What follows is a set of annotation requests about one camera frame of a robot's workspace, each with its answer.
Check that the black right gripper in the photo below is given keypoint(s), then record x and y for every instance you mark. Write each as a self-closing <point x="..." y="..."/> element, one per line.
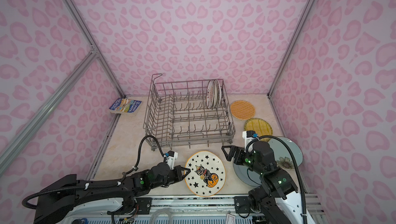
<point x="238" y="152"/>

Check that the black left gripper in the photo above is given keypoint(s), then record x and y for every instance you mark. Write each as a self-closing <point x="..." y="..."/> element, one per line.
<point x="178" y="170"/>

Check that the grey-blue plate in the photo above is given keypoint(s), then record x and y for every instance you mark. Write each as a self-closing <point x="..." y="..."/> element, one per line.
<point x="247" y="176"/>

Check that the cat and stars plate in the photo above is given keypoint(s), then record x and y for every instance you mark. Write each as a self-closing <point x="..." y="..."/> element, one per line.
<point x="207" y="174"/>

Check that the cream floral plate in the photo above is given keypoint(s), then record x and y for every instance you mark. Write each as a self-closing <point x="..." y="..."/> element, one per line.
<point x="217" y="98"/>

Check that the white plate orange sunburst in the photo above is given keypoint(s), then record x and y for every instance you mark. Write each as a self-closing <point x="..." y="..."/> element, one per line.
<point x="210" y="94"/>

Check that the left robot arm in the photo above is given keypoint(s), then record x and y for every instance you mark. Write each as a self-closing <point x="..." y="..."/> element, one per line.
<point x="54" y="202"/>

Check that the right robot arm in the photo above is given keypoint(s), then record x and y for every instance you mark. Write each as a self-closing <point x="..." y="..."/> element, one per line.
<point x="278" y="198"/>

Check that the green bamboo woven tray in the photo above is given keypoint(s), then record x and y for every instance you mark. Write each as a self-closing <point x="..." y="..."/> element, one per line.
<point x="260" y="126"/>

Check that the orange woven round tray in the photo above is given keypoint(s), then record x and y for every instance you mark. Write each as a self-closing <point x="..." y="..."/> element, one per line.
<point x="242" y="110"/>

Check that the pale green plate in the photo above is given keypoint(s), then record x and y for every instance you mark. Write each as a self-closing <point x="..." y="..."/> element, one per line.
<point x="282" y="155"/>

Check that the colourful book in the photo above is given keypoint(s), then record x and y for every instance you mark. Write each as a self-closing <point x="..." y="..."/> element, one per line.
<point x="125" y="106"/>

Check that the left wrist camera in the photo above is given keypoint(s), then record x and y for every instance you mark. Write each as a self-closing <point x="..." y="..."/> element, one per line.
<point x="170" y="158"/>

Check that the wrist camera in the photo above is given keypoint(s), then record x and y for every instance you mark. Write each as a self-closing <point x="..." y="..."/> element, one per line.
<point x="248" y="136"/>
<point x="170" y="158"/>

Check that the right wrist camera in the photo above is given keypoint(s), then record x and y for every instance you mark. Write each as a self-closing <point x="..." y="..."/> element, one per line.
<point x="248" y="136"/>

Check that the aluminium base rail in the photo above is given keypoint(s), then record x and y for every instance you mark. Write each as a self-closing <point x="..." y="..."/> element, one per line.
<point x="174" y="209"/>

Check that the grey wire dish rack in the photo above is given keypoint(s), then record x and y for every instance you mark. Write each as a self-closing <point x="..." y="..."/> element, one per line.
<point x="177" y="115"/>

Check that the grey metal frame post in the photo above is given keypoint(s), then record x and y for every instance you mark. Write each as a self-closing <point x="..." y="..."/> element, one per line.
<point x="83" y="27"/>

